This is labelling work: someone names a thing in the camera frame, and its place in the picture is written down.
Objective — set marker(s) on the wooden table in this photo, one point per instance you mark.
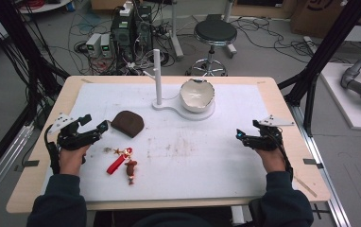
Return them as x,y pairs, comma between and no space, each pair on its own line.
304,176

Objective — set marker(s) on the person's right hand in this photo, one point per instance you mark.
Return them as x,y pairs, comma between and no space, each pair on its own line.
271,160

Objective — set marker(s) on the white platform board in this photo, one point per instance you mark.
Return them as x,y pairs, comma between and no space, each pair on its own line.
342,104

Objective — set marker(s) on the black metal frame post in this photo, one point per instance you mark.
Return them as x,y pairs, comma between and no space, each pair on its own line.
21,47
320,63

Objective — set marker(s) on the brown pouch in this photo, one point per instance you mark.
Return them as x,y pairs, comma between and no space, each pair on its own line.
128,123

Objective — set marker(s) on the grey power supply unit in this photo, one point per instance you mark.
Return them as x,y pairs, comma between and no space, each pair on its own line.
93,44
105,45

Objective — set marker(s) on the black round stool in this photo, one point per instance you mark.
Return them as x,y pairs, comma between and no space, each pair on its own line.
215,34

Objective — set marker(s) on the white bowl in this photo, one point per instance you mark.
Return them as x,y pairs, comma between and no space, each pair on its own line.
197,94

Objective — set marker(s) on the white power strip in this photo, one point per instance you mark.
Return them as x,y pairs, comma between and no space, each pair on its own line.
126,8

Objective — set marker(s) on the black tape strip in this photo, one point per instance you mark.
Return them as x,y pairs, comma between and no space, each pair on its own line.
312,162
30,163

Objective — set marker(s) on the white stand with post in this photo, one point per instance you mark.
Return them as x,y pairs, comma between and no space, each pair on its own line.
158,78

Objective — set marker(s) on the person's left hand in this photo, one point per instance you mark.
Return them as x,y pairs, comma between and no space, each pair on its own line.
72,159

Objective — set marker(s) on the white table mat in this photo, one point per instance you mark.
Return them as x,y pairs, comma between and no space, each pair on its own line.
185,164

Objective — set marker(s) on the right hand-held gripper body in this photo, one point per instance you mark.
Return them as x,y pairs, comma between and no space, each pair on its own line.
268,138

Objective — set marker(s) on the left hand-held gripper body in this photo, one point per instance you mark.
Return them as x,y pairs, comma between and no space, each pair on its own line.
71,138

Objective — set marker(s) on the cardboard box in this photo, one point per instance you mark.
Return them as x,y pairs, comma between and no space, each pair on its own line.
317,15

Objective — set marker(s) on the person's lap dark clothing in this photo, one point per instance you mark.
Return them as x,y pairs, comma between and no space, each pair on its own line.
169,220

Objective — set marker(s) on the black computer tower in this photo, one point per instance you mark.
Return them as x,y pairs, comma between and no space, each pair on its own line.
131,34

